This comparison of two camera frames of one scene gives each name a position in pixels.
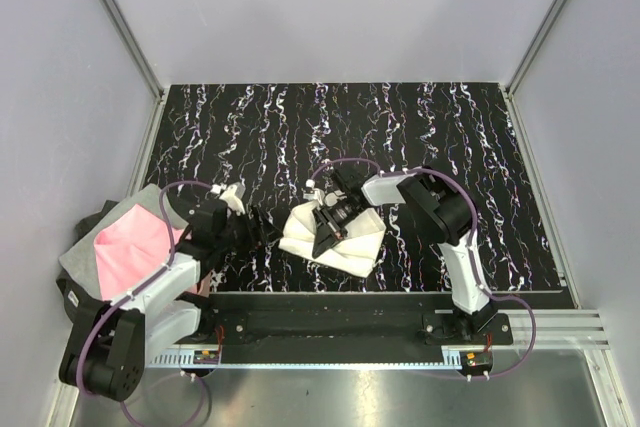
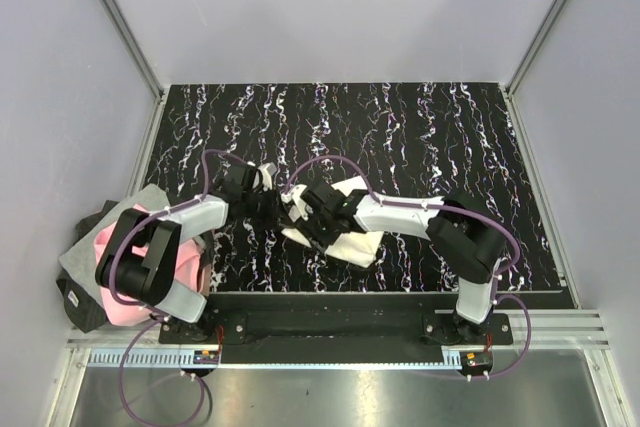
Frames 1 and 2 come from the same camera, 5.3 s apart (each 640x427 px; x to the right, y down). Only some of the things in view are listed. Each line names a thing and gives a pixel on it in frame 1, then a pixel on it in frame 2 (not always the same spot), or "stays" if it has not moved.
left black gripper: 253,240 → 273,218
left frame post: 123,27 stays
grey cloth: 82,258 stays
